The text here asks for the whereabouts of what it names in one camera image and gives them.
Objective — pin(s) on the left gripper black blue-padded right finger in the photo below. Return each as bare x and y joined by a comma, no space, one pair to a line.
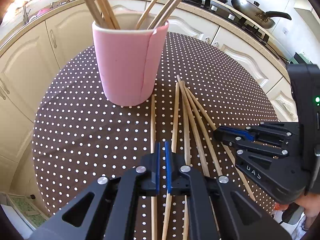
217,210

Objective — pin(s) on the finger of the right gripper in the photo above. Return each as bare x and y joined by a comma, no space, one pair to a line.
263,132
239,142

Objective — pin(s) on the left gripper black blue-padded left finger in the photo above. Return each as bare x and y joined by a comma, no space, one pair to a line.
107,208

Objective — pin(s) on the person's right hand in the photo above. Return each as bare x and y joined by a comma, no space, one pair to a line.
311,204

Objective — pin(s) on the brown polka dot tablecloth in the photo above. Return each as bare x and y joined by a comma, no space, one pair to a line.
72,113

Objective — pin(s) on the green electric cooker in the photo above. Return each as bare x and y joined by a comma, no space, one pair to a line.
299,59

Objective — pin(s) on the black gas stove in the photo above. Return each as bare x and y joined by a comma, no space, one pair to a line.
223,10

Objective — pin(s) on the pink cylindrical cup holder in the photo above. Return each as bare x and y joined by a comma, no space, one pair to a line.
128,62

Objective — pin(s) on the wooden chopstick in cup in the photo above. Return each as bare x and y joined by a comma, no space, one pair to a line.
95,13
111,14
145,14

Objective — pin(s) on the cream lower cabinets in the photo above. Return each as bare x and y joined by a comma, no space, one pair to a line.
29,65

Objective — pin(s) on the chrome faucet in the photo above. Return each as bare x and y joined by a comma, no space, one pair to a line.
26,13

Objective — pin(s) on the red bowl in sink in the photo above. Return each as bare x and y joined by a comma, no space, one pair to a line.
43,11

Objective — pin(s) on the steel wok black handle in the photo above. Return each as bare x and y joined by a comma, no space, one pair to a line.
251,10

